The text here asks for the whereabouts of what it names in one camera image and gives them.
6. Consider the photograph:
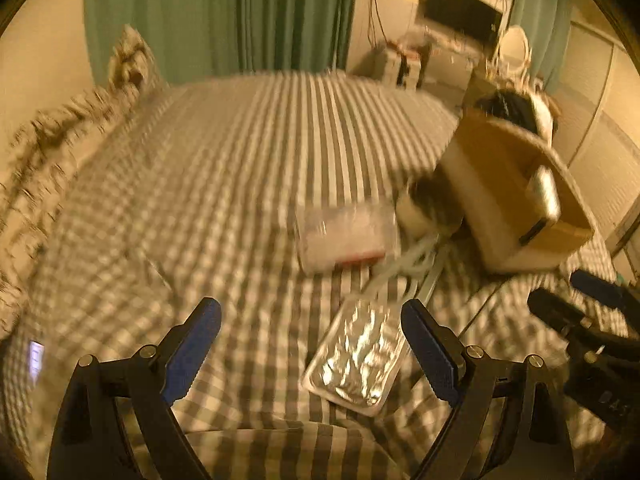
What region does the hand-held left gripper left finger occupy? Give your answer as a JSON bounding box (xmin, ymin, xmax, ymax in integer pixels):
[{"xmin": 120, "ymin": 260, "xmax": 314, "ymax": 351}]
[{"xmin": 47, "ymin": 297, "xmax": 223, "ymax": 480}]

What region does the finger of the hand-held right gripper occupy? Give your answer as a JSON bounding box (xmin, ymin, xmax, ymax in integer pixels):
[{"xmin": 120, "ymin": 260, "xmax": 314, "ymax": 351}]
[
  {"xmin": 571, "ymin": 269, "xmax": 640, "ymax": 312},
  {"xmin": 527, "ymin": 288, "xmax": 640, "ymax": 356}
]

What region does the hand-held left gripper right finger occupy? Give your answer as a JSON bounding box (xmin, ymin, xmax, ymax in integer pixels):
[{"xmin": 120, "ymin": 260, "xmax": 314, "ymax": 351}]
[{"xmin": 400, "ymin": 299, "xmax": 576, "ymax": 480}]

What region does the silver foil pouch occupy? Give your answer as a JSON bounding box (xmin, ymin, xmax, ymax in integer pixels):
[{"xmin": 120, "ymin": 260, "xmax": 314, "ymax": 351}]
[{"xmin": 302, "ymin": 297, "xmax": 410, "ymax": 407}]

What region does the cardboard box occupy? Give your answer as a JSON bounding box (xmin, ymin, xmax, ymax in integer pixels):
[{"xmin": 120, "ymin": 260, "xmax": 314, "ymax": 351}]
[{"xmin": 440, "ymin": 109, "xmax": 597, "ymax": 275}]

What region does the silver phone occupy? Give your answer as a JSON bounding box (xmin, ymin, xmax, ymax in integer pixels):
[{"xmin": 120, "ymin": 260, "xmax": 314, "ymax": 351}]
[{"xmin": 517, "ymin": 165, "xmax": 562, "ymax": 247}]

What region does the clear plastic bag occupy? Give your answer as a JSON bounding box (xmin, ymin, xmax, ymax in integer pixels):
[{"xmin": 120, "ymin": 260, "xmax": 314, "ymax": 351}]
[{"xmin": 294, "ymin": 204, "xmax": 399, "ymax": 275}]

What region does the white round jar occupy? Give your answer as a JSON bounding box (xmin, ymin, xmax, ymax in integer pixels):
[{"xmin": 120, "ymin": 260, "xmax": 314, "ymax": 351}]
[{"xmin": 396, "ymin": 174, "xmax": 467, "ymax": 239}]

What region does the small lit screen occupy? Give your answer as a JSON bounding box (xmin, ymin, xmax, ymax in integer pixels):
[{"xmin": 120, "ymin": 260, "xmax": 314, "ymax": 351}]
[{"xmin": 28, "ymin": 340, "xmax": 45, "ymax": 377}]

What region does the sliding wardrobe door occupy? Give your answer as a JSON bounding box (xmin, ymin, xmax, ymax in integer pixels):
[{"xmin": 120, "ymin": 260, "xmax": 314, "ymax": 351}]
[{"xmin": 549, "ymin": 19, "xmax": 640, "ymax": 262}]

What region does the striped bed sheet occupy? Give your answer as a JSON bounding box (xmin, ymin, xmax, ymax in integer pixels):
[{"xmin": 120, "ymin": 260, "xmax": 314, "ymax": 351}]
[{"xmin": 0, "ymin": 67, "xmax": 632, "ymax": 480}]

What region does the black and white plush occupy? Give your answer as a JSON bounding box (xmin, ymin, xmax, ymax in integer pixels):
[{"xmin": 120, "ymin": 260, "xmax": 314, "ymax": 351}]
[{"xmin": 474, "ymin": 87, "xmax": 557, "ymax": 147}]

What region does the patterned blanket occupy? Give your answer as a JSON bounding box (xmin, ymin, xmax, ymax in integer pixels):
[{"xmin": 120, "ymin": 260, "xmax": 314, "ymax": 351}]
[{"xmin": 0, "ymin": 24, "xmax": 172, "ymax": 342}]

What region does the round white mirror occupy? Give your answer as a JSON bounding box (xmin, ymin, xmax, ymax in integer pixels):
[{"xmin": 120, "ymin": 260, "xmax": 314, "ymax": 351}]
[{"xmin": 494, "ymin": 25, "xmax": 532, "ymax": 70}]

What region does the pale green curtain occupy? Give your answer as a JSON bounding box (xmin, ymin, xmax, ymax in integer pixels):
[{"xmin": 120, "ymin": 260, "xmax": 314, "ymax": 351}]
[{"xmin": 509, "ymin": 0, "xmax": 577, "ymax": 92}]

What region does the cluttered desk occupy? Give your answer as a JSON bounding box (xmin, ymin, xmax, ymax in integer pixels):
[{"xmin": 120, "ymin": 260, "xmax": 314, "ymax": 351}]
[{"xmin": 384, "ymin": 30, "xmax": 501, "ymax": 92}]

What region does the white cable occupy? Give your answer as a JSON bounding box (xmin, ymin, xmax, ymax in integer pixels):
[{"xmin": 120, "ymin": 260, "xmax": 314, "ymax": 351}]
[{"xmin": 369, "ymin": 237, "xmax": 443, "ymax": 302}]

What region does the black wall television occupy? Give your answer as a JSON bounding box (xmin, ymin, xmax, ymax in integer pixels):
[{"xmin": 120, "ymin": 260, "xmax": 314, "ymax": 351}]
[{"xmin": 424, "ymin": 0, "xmax": 504, "ymax": 44}]

